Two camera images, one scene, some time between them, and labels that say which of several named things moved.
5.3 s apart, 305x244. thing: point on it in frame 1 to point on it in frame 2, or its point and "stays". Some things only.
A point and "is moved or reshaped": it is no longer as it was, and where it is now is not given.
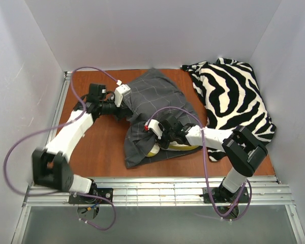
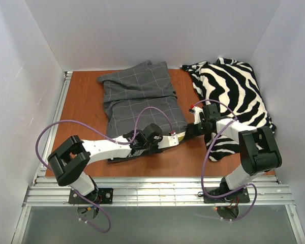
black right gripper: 163,140 to 190,130
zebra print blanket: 232,98 stays
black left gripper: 124,112 to 166,149
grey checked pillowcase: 148,99 is moved or reshaped
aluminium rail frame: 232,191 stays
